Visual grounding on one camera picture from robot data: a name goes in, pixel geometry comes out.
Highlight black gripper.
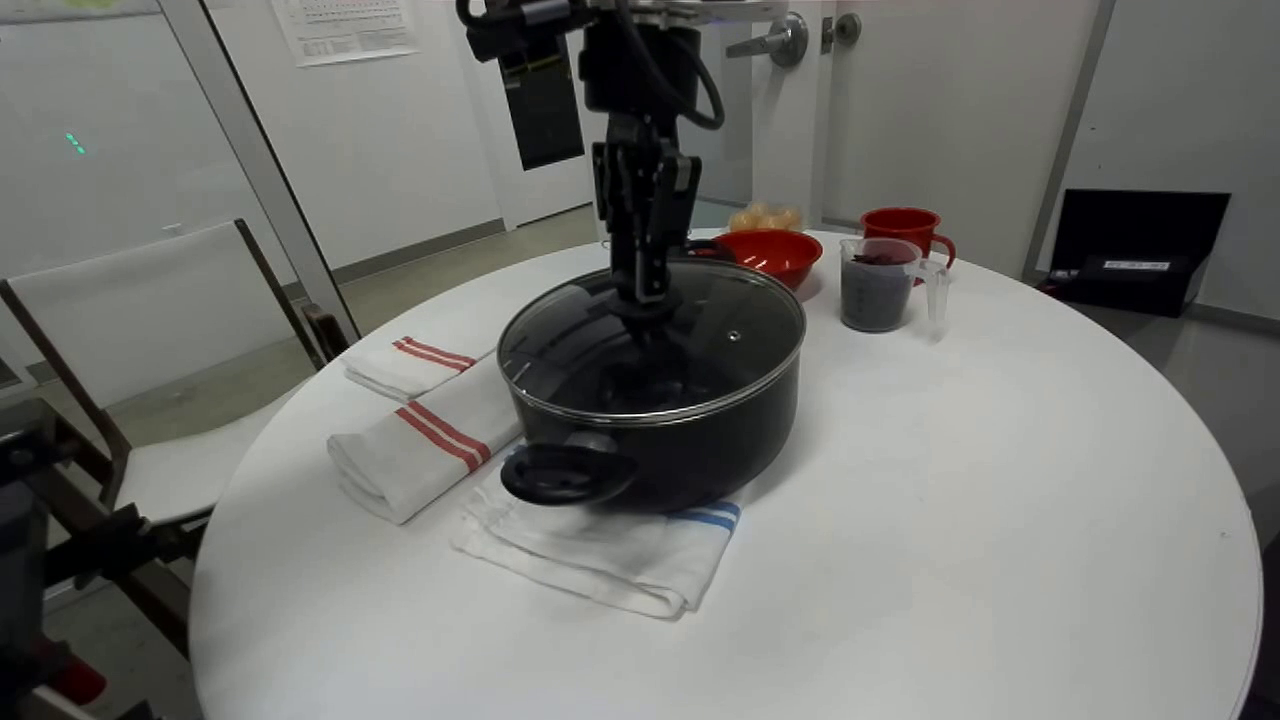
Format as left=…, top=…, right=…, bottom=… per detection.
left=579, top=14, right=708, bottom=309

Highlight glass lid with black knob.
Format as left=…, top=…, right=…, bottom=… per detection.
left=496, top=258, right=810, bottom=431

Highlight black cooking pot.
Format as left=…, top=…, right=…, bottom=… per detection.
left=493, top=258, right=810, bottom=517

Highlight yellow food items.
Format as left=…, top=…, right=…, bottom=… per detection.
left=728, top=199, right=809, bottom=238

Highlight red bowl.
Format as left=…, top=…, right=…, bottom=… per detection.
left=711, top=227, right=828, bottom=300

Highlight dark door window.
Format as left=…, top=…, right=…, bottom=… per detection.
left=500, top=54, right=588, bottom=171

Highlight clear measuring cup dark liquid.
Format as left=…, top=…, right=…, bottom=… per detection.
left=836, top=238, right=929, bottom=336

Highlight red mug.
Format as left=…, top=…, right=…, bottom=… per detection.
left=860, top=205, right=958, bottom=271

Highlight silver door lock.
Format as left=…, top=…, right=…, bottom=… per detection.
left=817, top=14, right=863, bottom=56

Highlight small red striped white towel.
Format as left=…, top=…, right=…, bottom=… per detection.
left=338, top=334, right=478, bottom=403

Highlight small clear plastic cup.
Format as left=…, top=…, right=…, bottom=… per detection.
left=918, top=250, right=958, bottom=345

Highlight blue striped white towel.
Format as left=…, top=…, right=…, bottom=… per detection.
left=446, top=457, right=745, bottom=623

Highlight large red striped white towel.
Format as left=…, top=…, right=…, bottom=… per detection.
left=324, top=359, right=527, bottom=527

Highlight black stand equipment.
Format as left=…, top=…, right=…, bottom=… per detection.
left=0, top=385, right=214, bottom=720

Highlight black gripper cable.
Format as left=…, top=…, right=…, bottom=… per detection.
left=675, top=45, right=731, bottom=135

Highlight silver door handle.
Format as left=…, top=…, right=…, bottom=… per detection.
left=723, top=14, right=810, bottom=73

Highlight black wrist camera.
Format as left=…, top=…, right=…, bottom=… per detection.
left=454, top=0, right=593, bottom=66

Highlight white paper sheet on wall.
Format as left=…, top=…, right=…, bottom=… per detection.
left=268, top=0, right=419, bottom=73

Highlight white slanted frame bar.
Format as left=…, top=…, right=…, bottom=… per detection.
left=157, top=0, right=362, bottom=354

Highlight white chair dark frame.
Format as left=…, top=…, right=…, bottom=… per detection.
left=0, top=217, right=330, bottom=534

